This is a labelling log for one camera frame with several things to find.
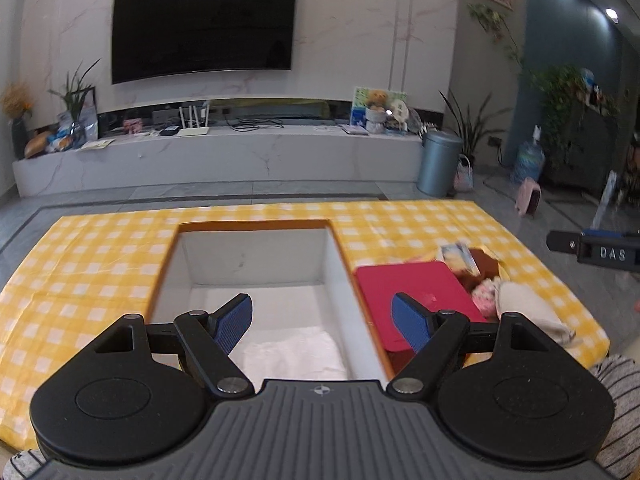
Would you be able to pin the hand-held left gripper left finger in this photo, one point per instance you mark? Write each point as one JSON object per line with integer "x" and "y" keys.
{"x": 235, "y": 322}

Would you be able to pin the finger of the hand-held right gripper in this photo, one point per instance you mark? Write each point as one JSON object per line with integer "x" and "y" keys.
{"x": 562, "y": 242}

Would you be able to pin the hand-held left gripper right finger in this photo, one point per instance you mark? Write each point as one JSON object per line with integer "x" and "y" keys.
{"x": 410, "y": 322}

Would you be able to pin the white storage box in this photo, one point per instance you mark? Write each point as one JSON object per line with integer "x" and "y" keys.
{"x": 320, "y": 265}

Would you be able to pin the red flat lid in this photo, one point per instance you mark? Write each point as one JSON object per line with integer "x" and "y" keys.
{"x": 400, "y": 277}

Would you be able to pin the white leaning board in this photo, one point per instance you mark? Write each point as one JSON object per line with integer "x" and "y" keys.
{"x": 605, "y": 200}

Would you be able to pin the pink space heater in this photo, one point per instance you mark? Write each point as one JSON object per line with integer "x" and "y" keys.
{"x": 527, "y": 200}

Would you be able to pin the white cloth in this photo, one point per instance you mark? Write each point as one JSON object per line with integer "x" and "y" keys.
{"x": 290, "y": 355}

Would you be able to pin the beige folded cloth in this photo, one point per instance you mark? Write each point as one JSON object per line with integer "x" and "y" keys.
{"x": 530, "y": 310}

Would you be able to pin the pink knitted toy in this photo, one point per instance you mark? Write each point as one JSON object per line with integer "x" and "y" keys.
{"x": 484, "y": 299}

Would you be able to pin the brown sponge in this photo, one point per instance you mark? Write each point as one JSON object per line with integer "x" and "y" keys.
{"x": 486, "y": 264}

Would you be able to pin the silver foil snack packet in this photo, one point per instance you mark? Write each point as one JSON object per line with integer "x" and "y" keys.
{"x": 457, "y": 257}

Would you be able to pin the blue water bottle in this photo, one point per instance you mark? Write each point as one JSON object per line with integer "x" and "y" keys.
{"x": 529, "y": 160}

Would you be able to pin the dark cabinet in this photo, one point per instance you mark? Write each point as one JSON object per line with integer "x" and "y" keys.
{"x": 592, "y": 150}

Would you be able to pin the pastel woven bag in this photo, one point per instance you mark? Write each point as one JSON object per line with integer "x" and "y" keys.
{"x": 464, "y": 176}

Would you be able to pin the bushy green plant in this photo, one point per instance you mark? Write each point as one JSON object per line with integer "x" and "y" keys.
{"x": 565, "y": 105}

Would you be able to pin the grey metal trash can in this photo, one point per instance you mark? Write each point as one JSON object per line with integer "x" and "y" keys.
{"x": 439, "y": 165}

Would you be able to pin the yellow checkered tablecloth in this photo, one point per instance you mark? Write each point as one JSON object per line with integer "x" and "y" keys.
{"x": 100, "y": 260}

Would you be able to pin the long-leaf potted plant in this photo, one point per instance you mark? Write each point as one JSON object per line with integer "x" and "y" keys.
{"x": 470, "y": 125}

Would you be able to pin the striped clothing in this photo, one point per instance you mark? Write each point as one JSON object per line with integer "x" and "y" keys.
{"x": 622, "y": 410}

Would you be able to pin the white marble television console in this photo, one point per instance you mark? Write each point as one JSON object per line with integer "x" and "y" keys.
{"x": 250, "y": 157}

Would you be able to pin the white router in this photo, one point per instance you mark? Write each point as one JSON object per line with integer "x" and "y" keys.
{"x": 194, "y": 127}

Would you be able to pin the flat book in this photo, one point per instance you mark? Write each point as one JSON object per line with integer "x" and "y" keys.
{"x": 356, "y": 130}

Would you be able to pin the round white hand fan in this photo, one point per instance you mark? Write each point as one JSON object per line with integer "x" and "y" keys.
{"x": 400, "y": 110}

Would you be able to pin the teddy bear toy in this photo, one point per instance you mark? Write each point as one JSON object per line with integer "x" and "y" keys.
{"x": 376, "y": 107}

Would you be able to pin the floral picture board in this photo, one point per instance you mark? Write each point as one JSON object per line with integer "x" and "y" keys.
{"x": 360, "y": 105}

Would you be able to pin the round ceiling light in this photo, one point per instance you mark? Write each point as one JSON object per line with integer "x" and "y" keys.
{"x": 611, "y": 14}

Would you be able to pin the blue and white package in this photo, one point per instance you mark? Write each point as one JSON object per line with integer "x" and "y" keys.
{"x": 82, "y": 122}

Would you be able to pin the bread bag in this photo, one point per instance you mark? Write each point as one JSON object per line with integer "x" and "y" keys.
{"x": 39, "y": 145}

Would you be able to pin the green plant in vase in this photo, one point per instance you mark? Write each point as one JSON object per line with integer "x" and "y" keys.
{"x": 75, "y": 100}

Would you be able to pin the orange flowers in dark vase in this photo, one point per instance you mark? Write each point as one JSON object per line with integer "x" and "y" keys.
{"x": 17, "y": 115}

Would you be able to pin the climbing wall plant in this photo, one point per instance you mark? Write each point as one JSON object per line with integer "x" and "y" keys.
{"x": 495, "y": 25}

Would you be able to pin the black wall television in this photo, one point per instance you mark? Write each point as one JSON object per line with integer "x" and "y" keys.
{"x": 200, "y": 25}

